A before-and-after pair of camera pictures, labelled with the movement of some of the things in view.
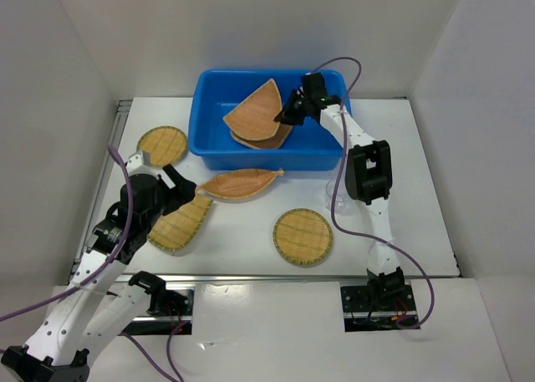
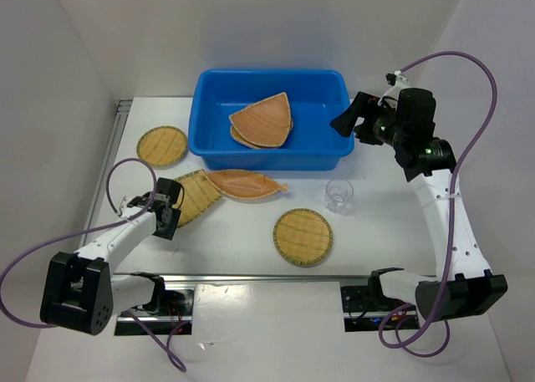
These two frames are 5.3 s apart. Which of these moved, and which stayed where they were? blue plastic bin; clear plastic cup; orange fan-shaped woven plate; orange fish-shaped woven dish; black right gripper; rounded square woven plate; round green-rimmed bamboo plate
Moved: black right gripper; rounded square woven plate; orange fish-shaped woven dish; orange fan-shaped woven plate
Stayed: clear plastic cup; round green-rimmed bamboo plate; blue plastic bin
